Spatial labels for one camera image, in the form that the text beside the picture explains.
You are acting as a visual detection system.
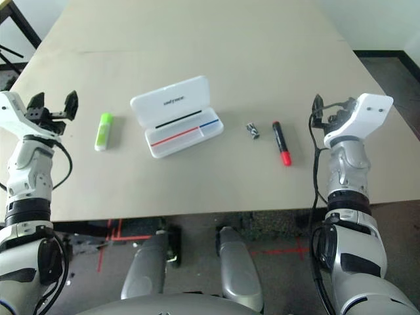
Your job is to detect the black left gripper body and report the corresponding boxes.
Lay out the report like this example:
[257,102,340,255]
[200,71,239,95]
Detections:
[26,104,67,136]

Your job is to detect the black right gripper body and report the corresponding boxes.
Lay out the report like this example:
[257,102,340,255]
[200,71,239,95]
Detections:
[323,103,354,134]

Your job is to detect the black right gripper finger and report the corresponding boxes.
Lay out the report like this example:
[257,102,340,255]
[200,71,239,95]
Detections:
[310,94,326,129]

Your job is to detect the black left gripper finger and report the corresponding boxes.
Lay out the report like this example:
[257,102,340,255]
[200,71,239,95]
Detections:
[26,92,45,111]
[62,91,79,123]

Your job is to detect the green white glue stick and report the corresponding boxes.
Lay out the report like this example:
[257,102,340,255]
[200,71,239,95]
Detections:
[94,112,116,152]

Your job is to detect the black marker with red cap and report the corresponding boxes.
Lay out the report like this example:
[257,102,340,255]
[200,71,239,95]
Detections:
[271,120,293,167]

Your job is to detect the white plastic pencil case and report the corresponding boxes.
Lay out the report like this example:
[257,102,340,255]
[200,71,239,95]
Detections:
[129,75,225,159]

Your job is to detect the black tripod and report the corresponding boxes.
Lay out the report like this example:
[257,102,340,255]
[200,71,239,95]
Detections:
[0,42,26,76]

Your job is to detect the dark speckled floor mat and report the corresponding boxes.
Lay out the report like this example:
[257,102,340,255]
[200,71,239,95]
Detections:
[241,211,298,245]

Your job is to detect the red floor tape lines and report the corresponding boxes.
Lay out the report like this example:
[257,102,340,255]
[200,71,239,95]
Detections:
[96,218,154,273]

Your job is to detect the red floor tape cross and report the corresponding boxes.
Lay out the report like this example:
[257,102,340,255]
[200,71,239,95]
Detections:
[251,236,310,262]

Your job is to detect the black stand foot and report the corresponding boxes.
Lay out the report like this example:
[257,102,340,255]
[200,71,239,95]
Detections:
[163,224,182,267]
[215,226,224,257]

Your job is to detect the silver robot left leg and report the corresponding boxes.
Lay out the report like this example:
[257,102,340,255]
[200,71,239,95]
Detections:
[120,229,168,300]

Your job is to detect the silver robot leg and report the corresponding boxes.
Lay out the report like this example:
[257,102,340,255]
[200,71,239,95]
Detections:
[120,229,168,300]
[218,226,264,311]

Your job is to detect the silver robot right leg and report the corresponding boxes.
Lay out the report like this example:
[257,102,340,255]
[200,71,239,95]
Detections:
[218,226,264,311]

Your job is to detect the grey robot torso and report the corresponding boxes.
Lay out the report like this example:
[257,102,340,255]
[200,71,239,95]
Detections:
[77,293,263,315]

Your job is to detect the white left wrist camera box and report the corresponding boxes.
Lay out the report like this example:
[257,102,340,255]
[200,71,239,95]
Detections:
[0,91,63,142]

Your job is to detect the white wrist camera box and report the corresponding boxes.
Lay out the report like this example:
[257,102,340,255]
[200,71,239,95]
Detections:
[0,91,63,142]
[323,93,394,148]

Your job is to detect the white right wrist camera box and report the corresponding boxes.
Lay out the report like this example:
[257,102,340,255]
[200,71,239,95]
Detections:
[323,93,394,148]

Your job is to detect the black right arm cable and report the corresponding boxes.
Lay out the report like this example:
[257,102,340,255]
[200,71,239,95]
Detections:
[307,98,355,315]

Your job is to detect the black metal table frame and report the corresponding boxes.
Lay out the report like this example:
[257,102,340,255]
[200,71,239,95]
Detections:
[0,0,43,50]

